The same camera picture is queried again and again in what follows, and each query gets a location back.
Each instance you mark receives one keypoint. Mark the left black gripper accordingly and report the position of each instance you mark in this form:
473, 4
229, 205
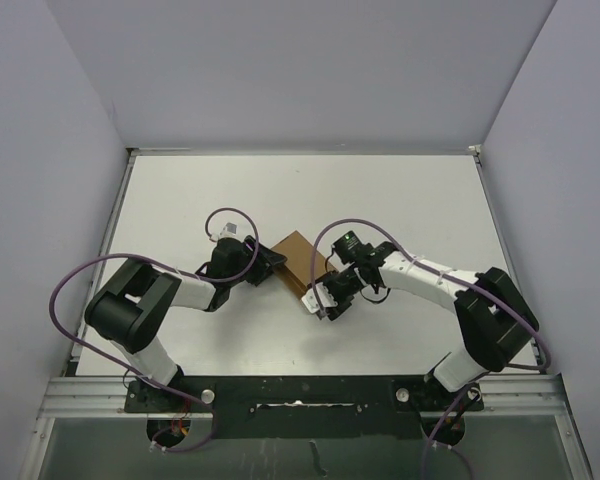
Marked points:
264, 260

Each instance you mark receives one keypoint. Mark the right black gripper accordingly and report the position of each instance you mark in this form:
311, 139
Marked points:
335, 311

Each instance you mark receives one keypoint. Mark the brown cardboard box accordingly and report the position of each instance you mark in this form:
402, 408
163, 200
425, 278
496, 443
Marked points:
295, 272

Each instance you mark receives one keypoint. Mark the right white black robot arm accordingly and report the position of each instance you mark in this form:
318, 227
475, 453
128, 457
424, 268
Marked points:
495, 321

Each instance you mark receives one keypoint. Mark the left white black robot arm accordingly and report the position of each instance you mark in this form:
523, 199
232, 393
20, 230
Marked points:
130, 308

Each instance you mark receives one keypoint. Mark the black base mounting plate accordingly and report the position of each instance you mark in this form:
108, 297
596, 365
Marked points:
305, 407

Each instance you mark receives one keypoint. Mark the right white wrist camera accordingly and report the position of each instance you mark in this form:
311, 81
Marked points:
317, 300

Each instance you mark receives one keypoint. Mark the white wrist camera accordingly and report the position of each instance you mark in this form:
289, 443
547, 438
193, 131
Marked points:
229, 231
317, 300

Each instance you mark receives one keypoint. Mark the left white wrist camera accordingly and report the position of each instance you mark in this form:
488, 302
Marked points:
229, 231

